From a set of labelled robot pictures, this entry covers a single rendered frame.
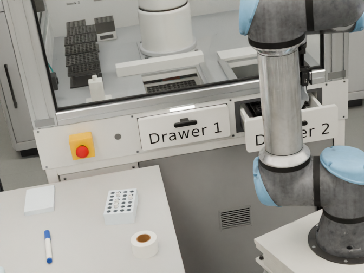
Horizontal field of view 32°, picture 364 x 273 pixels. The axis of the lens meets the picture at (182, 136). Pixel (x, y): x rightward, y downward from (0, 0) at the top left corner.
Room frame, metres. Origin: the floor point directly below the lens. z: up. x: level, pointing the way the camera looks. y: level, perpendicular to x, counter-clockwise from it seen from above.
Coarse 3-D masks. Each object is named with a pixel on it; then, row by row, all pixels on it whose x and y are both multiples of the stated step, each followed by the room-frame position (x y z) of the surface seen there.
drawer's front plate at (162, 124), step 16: (176, 112) 1.82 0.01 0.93; (192, 112) 1.81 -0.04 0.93; (208, 112) 1.81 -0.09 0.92; (224, 112) 1.82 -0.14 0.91; (144, 128) 1.79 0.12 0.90; (160, 128) 1.80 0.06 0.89; (176, 128) 1.80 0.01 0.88; (192, 128) 1.81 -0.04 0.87; (208, 128) 1.81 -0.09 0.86; (224, 128) 1.82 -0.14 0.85; (144, 144) 1.79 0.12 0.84; (160, 144) 1.80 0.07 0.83; (176, 144) 1.80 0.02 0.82
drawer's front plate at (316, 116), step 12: (312, 108) 1.73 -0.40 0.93; (324, 108) 1.72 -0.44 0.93; (336, 108) 1.73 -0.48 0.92; (252, 120) 1.70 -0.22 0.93; (312, 120) 1.72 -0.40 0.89; (324, 120) 1.72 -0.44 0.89; (336, 120) 1.73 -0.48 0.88; (252, 132) 1.70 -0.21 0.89; (312, 132) 1.72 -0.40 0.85; (324, 132) 1.72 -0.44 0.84; (336, 132) 1.73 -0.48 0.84; (252, 144) 1.70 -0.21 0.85
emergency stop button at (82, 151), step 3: (78, 147) 1.73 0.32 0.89; (81, 147) 1.72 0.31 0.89; (84, 147) 1.73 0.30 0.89; (78, 150) 1.72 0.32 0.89; (81, 150) 1.72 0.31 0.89; (84, 150) 1.72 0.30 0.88; (87, 150) 1.72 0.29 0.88; (78, 153) 1.72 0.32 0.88; (81, 153) 1.72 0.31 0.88; (84, 153) 1.72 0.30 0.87; (87, 153) 1.72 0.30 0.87; (78, 156) 1.72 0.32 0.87; (81, 156) 1.72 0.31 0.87; (84, 156) 1.72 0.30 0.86
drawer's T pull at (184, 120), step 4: (180, 120) 1.79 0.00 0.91; (184, 120) 1.79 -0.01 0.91; (188, 120) 1.79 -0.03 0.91; (192, 120) 1.78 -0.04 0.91; (196, 120) 1.78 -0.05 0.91; (176, 124) 1.77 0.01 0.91; (180, 124) 1.77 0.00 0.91; (184, 124) 1.77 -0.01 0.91; (188, 124) 1.77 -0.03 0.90; (192, 124) 1.77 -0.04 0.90
